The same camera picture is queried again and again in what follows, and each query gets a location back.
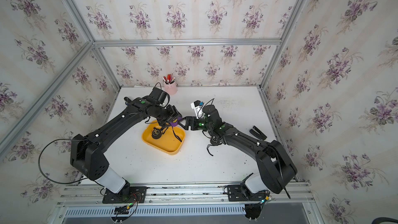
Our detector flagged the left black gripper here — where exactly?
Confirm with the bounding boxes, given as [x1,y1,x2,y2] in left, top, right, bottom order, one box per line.
[153,104,183,129]

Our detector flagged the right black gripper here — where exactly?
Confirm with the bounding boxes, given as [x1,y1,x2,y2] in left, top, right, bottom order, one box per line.
[176,116,214,132]

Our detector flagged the purple tape measure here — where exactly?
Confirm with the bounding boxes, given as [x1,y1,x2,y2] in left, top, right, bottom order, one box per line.
[169,117,182,127]

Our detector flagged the black yellow 3M tape measure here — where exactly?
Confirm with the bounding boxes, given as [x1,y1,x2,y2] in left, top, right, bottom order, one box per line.
[151,128,163,140]

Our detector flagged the yellow plastic storage box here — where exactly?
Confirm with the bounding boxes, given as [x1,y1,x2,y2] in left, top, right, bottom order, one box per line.
[142,122,186,155]

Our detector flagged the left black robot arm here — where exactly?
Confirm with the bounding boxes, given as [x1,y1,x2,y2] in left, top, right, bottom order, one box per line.
[70,96,181,198]

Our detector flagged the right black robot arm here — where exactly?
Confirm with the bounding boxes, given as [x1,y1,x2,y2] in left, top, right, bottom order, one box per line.
[179,105,297,194]

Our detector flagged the pink pen holder cup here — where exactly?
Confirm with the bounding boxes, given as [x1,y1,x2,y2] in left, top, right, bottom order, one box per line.
[163,82,177,95]

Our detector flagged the red pens in cup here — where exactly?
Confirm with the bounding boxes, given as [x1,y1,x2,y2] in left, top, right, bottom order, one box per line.
[163,74,176,85]

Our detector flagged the black stapler on table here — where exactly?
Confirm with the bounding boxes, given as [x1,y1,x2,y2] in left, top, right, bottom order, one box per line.
[249,125,267,141]

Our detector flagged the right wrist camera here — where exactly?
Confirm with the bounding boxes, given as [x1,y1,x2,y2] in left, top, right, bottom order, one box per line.
[191,100,204,119]

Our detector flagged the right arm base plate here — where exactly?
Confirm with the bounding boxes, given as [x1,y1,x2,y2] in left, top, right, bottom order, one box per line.
[223,185,271,203]

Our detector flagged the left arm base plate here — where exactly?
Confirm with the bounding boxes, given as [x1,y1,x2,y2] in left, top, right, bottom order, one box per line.
[102,186,148,204]

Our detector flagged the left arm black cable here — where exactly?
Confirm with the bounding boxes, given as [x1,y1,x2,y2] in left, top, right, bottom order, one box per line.
[38,138,89,185]

